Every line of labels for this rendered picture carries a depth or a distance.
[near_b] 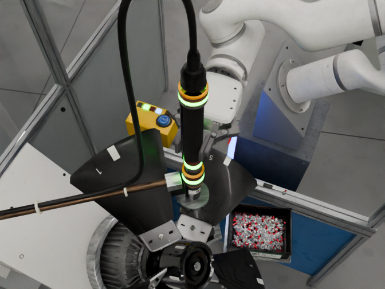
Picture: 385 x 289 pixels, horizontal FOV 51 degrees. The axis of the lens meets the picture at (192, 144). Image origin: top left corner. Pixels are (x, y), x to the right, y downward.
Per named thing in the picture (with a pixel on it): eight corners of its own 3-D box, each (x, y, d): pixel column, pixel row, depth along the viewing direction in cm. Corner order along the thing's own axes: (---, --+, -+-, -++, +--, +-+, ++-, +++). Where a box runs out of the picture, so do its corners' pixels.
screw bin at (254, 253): (225, 253, 140) (226, 247, 134) (228, 209, 149) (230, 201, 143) (288, 261, 139) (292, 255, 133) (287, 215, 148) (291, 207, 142)
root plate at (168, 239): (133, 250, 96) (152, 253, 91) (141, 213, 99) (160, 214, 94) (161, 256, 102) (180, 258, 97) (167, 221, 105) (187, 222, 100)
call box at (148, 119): (128, 137, 147) (124, 120, 138) (140, 116, 152) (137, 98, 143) (169, 151, 144) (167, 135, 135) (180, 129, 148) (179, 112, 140)
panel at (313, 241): (164, 219, 220) (154, 158, 164) (164, 218, 220) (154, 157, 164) (312, 276, 204) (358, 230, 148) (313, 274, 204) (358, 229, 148)
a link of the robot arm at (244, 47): (235, 47, 74) (254, 84, 80) (255, 3, 80) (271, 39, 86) (197, 54, 79) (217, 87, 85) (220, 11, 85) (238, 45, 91)
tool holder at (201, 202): (171, 216, 85) (169, 196, 77) (165, 186, 89) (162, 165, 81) (212, 207, 86) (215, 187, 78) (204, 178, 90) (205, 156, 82)
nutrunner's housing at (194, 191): (186, 210, 89) (181, 65, 50) (182, 194, 91) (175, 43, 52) (203, 206, 89) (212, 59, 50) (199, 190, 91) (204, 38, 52)
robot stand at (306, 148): (238, 180, 245) (259, 78, 167) (285, 199, 239) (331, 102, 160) (219, 223, 231) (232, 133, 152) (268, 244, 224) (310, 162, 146)
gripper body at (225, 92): (246, 98, 81) (228, 141, 75) (198, 84, 83) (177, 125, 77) (250, 72, 74) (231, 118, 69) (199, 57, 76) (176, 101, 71)
